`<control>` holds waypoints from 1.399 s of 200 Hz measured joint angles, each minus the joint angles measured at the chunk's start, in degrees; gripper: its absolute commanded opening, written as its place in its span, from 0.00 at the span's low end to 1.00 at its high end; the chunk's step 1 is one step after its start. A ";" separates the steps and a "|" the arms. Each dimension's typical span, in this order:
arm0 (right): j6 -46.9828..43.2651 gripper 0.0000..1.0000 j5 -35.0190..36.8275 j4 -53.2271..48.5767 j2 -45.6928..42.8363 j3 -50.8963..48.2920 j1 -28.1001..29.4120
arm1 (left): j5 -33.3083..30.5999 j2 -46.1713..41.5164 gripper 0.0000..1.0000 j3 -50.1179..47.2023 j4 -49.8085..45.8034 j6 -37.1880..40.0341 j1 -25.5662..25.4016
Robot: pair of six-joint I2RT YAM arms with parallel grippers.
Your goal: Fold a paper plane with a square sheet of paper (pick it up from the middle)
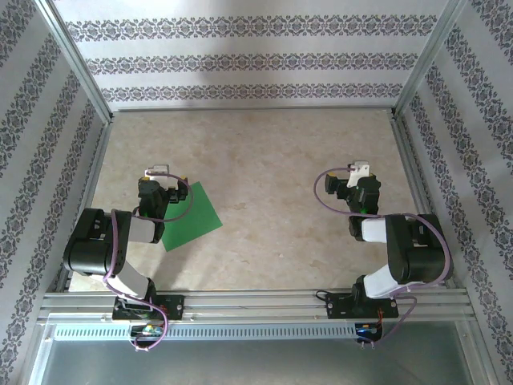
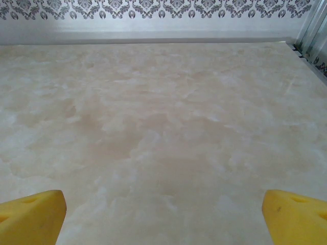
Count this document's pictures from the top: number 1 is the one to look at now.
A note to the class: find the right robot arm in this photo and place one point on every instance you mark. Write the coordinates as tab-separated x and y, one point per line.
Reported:
417	256

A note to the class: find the aluminium mounting rail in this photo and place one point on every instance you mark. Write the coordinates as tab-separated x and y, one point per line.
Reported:
256	305

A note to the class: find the small circuit board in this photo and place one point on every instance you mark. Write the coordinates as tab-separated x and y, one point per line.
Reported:
148	330
366	331

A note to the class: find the aluminium frame post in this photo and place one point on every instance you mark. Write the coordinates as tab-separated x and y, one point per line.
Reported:
76	64
431	60

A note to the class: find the aluminium back rail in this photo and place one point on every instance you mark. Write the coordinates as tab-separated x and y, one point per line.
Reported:
252	109

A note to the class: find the aluminium side rail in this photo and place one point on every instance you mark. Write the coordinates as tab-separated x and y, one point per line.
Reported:
417	180
91	184

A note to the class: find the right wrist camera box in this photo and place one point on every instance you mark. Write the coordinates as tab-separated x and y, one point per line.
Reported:
356	172

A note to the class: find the green paper sheet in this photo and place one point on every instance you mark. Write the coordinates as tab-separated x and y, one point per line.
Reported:
196	216

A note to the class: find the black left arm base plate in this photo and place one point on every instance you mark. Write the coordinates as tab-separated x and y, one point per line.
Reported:
174	306

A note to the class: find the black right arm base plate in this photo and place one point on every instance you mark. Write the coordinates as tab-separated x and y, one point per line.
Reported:
340	306

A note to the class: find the grey metal sheet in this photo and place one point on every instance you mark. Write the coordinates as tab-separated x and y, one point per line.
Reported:
256	365

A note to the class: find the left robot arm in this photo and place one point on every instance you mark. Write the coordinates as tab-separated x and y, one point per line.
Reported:
96	240

